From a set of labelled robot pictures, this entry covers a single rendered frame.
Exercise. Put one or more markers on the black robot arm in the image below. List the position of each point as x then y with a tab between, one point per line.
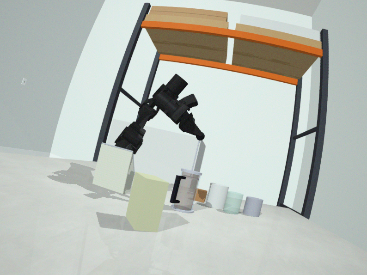
131	137

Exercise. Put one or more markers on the pale green rectangular block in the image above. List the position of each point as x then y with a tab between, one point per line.
146	202

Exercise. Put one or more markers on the french press coffee maker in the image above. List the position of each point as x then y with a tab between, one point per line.
185	187

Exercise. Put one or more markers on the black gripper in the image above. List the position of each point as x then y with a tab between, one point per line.
179	115

